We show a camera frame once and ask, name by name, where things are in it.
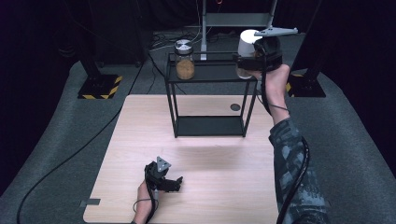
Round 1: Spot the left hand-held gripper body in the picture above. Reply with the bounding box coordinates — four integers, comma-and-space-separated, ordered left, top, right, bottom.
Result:
144, 156, 176, 191

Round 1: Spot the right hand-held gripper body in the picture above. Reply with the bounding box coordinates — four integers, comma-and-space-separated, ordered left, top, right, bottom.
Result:
253, 27, 299, 72

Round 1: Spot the jar with white lid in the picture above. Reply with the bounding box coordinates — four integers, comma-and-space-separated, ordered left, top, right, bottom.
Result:
235, 29, 264, 80

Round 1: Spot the black metal shelf rack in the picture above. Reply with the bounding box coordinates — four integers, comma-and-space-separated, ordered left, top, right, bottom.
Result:
164, 50, 262, 139

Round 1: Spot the glass jar with silver lid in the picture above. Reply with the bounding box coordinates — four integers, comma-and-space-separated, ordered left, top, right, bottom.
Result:
174, 38, 196, 81

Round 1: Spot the person's left hand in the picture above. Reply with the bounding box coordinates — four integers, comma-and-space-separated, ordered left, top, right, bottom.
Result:
135, 180, 164, 218

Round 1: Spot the person's right hand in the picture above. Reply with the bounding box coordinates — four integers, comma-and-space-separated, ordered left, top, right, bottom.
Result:
248, 63, 291, 106

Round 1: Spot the grey metal stand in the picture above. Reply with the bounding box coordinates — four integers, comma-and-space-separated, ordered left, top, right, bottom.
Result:
199, 0, 278, 65

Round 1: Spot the black stand with striped base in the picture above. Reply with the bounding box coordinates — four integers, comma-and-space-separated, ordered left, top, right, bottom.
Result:
64, 0, 123, 100
284, 0, 327, 98

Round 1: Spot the grey tape strip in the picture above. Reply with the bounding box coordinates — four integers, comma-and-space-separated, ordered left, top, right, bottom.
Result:
78, 198, 102, 208

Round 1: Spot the left hand-held gripper cable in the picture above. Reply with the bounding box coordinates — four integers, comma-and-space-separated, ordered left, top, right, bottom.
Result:
133, 167, 161, 224

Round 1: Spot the hand-held gripper cable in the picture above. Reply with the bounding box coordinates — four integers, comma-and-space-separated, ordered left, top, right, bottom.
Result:
133, 167, 161, 224
256, 46, 311, 224

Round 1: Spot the long black floor cable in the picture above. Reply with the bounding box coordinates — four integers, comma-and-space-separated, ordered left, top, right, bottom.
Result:
15, 55, 148, 224

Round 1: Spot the bundle of floor cables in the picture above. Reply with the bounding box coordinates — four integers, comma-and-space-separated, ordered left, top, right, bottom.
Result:
148, 29, 204, 52

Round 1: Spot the right hand-held gripper cable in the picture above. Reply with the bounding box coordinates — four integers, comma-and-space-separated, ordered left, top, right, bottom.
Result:
256, 46, 311, 224

